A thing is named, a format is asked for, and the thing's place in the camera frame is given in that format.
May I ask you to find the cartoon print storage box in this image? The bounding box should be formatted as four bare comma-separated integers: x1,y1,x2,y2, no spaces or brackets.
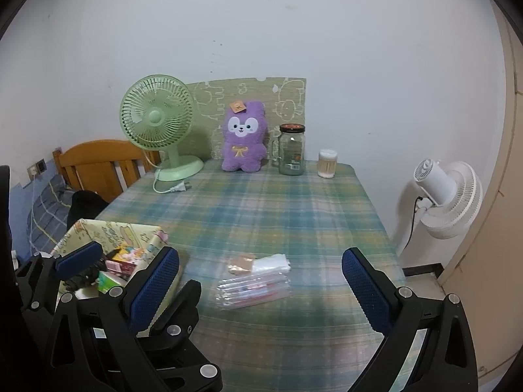
51,218,170,299

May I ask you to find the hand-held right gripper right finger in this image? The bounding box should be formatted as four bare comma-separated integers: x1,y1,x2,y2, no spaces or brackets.
342,247,479,392

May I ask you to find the yellow cartoon carton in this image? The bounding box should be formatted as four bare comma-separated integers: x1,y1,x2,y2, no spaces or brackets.
110,245,147,266

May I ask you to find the green small packet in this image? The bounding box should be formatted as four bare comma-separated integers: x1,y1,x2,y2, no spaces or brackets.
97,273,125,295

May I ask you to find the clear plastic packet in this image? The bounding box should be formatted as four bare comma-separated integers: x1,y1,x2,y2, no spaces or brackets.
216,271,292,311

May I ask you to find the blue plaid pillow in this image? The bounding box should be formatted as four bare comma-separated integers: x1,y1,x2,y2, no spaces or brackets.
26,175,76,254

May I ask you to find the beige pad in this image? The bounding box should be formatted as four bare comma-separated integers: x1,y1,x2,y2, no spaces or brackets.
228,254,257,277

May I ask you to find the cotton swab container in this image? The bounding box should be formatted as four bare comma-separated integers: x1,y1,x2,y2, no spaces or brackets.
318,149,338,178

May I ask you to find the purple plush toy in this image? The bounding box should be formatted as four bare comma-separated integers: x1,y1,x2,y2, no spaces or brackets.
221,99,270,173

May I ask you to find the white charging cable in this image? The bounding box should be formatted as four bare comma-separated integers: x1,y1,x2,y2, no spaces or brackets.
26,173,42,250

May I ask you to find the green fan power cable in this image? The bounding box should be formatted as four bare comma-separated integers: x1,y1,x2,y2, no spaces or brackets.
152,159,193,194

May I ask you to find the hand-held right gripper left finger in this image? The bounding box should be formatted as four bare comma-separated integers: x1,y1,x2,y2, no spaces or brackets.
43,246,180,392

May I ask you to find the wooden bed headboard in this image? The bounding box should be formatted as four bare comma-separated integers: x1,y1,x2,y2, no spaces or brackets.
52,139,162,204

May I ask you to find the white standing fan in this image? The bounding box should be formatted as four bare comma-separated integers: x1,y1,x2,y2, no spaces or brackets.
394,157,483,256

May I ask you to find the black jacket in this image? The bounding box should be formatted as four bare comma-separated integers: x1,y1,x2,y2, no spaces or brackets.
66,190,110,229

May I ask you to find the black fan cable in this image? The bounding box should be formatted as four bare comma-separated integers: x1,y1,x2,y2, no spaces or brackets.
402,195,430,254

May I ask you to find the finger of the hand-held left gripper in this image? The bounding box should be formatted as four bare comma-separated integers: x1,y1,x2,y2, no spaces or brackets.
139,281,223,392
15,242,104,309

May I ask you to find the green desk fan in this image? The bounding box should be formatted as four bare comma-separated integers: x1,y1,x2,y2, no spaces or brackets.
119,74,204,182

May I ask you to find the wall socket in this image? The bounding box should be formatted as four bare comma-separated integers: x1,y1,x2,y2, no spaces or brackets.
26,158,47,180

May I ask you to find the glass jar mug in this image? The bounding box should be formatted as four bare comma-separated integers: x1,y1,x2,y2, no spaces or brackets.
270,123,307,176

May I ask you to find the white tissue packet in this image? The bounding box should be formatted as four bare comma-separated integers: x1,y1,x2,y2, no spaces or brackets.
251,253,292,273

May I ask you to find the plaid tablecloth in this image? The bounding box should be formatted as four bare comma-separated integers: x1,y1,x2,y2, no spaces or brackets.
96,159,411,392

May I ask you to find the pink small box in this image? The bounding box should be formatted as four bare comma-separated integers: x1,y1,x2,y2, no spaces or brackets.
105,259,137,279

